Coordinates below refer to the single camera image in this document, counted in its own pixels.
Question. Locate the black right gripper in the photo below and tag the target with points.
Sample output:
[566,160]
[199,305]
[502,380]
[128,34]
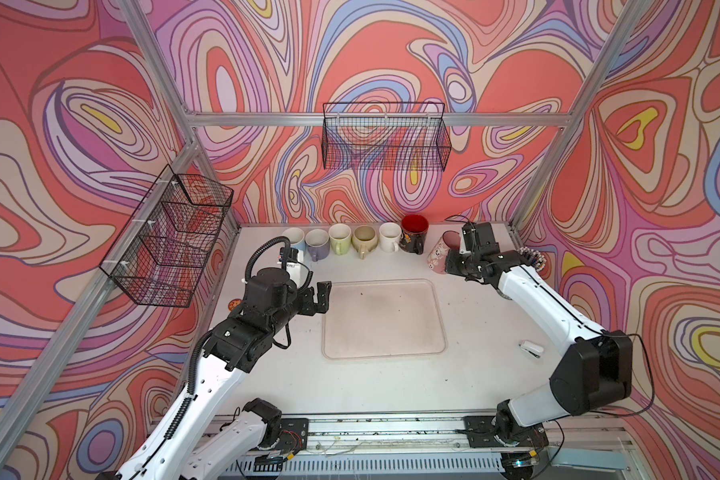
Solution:
[451,263]

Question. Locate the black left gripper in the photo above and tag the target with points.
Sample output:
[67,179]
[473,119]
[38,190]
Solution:
[310,308]

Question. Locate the pink ceramic mug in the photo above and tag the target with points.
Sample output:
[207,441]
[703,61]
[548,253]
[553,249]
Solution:
[449,241]

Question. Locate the purple ceramic mug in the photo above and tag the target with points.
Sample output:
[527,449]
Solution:
[318,244]

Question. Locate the light blue ceramic mug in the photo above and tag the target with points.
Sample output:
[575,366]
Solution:
[296,237]

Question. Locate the beige rectangular tray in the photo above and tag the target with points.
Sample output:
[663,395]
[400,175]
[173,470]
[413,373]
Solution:
[383,319]

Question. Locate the black patterned mug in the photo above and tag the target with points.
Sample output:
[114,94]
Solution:
[414,231]

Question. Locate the light green ceramic mug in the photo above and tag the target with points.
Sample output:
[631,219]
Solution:
[340,238]

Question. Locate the cream speckled round mug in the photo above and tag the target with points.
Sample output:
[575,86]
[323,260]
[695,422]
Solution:
[364,240]

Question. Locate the white ceramic mug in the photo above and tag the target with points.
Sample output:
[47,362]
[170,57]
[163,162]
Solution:
[390,234]

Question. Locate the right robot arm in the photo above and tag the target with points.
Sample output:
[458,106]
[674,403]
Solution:
[595,368]

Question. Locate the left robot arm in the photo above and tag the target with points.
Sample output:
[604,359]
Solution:
[278,288]

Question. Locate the metal cup of pens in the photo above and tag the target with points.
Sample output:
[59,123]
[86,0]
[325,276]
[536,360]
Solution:
[533,258]

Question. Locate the red star sticker badge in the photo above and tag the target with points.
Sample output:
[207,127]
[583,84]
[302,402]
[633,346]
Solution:
[234,305]

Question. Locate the small white stapler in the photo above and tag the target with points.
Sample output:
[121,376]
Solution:
[533,349]

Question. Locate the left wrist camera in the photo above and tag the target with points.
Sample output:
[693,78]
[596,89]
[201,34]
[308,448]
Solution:
[296,265]

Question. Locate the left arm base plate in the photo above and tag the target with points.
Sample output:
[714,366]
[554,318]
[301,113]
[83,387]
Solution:
[292,437]

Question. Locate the black wire basket left wall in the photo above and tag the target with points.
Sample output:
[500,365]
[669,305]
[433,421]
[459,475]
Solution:
[176,228]

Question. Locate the black wire basket wall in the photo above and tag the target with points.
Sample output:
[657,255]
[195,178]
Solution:
[176,228]
[387,136]

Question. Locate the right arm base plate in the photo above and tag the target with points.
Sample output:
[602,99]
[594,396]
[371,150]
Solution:
[489,432]

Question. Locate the black wire basket back wall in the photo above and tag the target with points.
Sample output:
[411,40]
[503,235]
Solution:
[387,136]

